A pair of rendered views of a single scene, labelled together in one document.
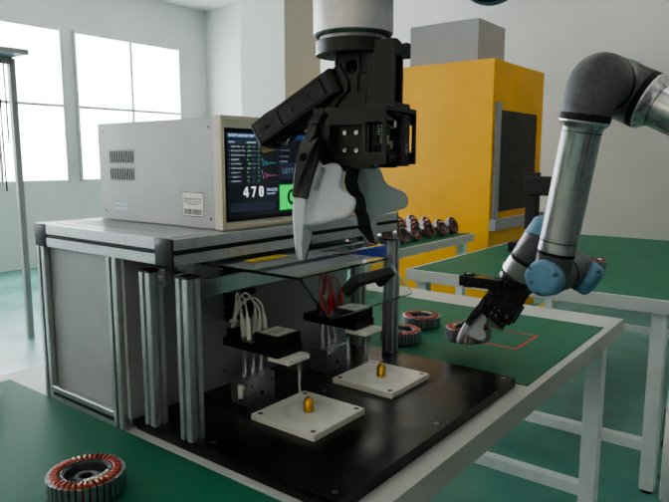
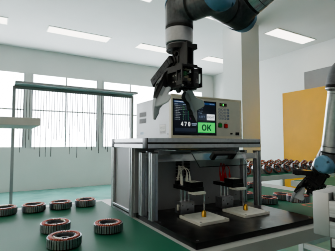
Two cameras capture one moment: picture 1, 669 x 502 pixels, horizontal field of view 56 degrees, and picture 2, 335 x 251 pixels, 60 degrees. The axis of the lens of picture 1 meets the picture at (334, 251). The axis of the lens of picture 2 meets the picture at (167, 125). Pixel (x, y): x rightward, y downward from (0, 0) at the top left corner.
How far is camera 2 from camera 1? 33 cm
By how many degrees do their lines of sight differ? 25
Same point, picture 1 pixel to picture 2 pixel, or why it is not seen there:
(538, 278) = (319, 164)
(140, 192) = (147, 127)
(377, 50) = (182, 46)
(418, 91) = (308, 100)
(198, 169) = (164, 115)
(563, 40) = not seen: outside the picture
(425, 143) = (313, 125)
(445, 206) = not seen: hidden behind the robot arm
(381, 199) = (195, 103)
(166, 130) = not seen: hidden behind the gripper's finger
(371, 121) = (178, 69)
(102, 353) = (127, 187)
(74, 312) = (120, 172)
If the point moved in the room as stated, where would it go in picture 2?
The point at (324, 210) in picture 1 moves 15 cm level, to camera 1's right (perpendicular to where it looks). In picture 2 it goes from (161, 101) to (221, 97)
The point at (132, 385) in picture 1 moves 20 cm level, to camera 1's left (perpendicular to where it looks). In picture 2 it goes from (135, 199) to (99, 196)
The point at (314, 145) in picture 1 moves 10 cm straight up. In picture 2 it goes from (160, 80) to (160, 42)
